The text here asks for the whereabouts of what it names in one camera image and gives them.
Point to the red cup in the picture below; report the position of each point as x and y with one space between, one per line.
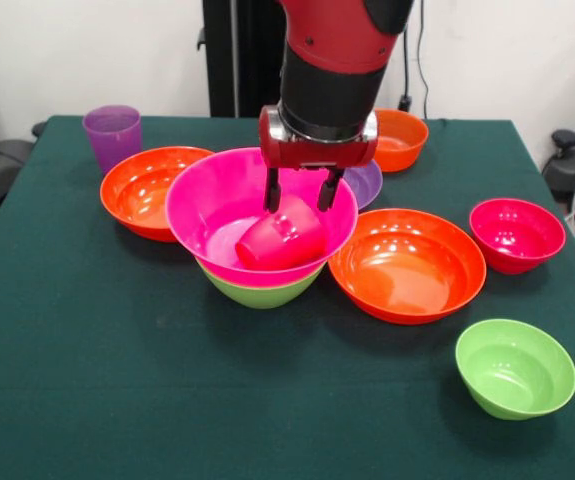
282 240

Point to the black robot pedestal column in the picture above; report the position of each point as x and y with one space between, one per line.
247 60

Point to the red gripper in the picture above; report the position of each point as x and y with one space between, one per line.
317 152

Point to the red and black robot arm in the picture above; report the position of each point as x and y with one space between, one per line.
337 65

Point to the gray pedestal leg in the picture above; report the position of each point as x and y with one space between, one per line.
574 165
2 160

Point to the large green bowl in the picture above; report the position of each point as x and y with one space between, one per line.
262 295

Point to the purple cup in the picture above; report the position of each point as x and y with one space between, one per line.
112 140

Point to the large pink bowl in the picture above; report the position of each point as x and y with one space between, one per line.
217 200

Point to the small orange bowl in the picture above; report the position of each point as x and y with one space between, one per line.
402 142

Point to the purple bowl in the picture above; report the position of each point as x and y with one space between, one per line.
367 185

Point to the small red bowl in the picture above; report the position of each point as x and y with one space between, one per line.
514 240

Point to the large orange bowl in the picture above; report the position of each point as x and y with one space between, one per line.
137 190
407 270

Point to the dark green tablecloth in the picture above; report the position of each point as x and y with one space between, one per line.
267 400

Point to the small green bowl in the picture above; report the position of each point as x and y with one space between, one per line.
514 370

